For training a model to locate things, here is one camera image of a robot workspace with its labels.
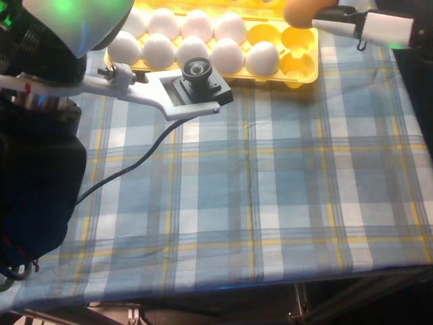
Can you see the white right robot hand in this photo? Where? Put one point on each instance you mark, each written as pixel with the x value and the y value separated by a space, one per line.
pixel 387 28

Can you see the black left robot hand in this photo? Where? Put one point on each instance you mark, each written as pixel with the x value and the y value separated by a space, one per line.
pixel 39 193

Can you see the yellow-brown egg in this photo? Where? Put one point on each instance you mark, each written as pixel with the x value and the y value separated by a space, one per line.
pixel 299 13

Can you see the yellow egg carton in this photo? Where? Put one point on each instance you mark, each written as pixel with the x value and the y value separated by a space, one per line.
pixel 297 40

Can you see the blue yellow plaid tablecloth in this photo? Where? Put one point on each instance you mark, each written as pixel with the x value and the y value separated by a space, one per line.
pixel 257 183

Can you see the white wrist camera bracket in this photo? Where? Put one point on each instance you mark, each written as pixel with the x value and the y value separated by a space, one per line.
pixel 145 91

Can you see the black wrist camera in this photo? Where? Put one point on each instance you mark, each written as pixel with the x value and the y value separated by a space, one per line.
pixel 203 84

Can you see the aluminium table frame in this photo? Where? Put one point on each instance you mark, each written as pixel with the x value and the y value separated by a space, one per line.
pixel 301 304

